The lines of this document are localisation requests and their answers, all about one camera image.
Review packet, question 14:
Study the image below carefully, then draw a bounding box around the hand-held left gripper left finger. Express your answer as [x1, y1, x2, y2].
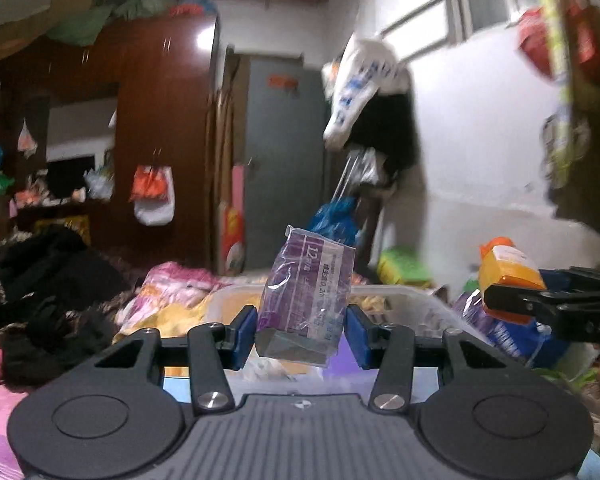
[94, 305, 259, 412]

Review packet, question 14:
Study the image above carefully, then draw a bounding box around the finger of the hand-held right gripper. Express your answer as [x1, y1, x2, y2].
[539, 266, 600, 293]
[482, 284, 588, 325]

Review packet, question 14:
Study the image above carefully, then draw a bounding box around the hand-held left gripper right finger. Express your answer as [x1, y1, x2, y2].
[346, 304, 512, 414]

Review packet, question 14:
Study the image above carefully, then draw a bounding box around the orange yellow bottle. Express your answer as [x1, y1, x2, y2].
[477, 236, 547, 322]

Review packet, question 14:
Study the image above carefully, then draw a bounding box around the translucent plastic storage bin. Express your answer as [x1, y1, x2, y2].
[187, 284, 483, 408]

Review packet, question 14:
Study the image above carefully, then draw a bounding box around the purple box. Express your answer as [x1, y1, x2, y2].
[256, 225, 357, 367]

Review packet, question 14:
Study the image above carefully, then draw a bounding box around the blue and purple packet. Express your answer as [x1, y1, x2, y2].
[452, 289, 568, 368]

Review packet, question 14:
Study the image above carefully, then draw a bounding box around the pink floral blanket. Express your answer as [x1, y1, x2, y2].
[112, 261, 241, 338]

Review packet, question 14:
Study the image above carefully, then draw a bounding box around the green packet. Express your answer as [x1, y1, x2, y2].
[376, 246, 432, 287]

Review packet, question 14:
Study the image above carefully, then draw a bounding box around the red printed box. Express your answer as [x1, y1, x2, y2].
[221, 204, 247, 275]

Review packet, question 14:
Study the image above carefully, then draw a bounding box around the blue plastic bag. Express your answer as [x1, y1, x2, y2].
[306, 196, 362, 253]

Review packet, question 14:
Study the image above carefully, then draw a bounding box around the dark green hanging cloth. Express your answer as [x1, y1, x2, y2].
[547, 0, 600, 247]

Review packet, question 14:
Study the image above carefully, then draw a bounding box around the orange and white hanging bag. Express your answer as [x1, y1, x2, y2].
[129, 163, 176, 227]

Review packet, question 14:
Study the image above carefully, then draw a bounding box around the grey metal cabinet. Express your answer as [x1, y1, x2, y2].
[229, 54, 332, 277]

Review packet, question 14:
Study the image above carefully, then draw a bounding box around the pile of black clothes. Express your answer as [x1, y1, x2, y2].
[0, 224, 133, 388]

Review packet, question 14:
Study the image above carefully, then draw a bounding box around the black hanging garment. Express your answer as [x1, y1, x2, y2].
[347, 91, 422, 183]

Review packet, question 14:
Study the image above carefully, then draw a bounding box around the small white plastic bag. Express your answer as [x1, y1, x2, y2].
[83, 164, 116, 202]

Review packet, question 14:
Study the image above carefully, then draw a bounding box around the red hanging bag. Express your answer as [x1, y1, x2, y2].
[516, 6, 557, 80]

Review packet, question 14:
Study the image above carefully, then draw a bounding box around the brown wooden wardrobe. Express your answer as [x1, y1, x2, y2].
[0, 14, 222, 273]

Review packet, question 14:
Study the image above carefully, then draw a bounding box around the white printed plastic bag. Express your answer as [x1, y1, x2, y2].
[321, 34, 412, 149]

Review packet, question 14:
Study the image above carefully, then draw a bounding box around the small pink hanging bag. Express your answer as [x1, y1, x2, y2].
[16, 119, 37, 159]

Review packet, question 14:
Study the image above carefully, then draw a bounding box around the green plastic bag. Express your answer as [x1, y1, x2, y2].
[46, 4, 117, 47]

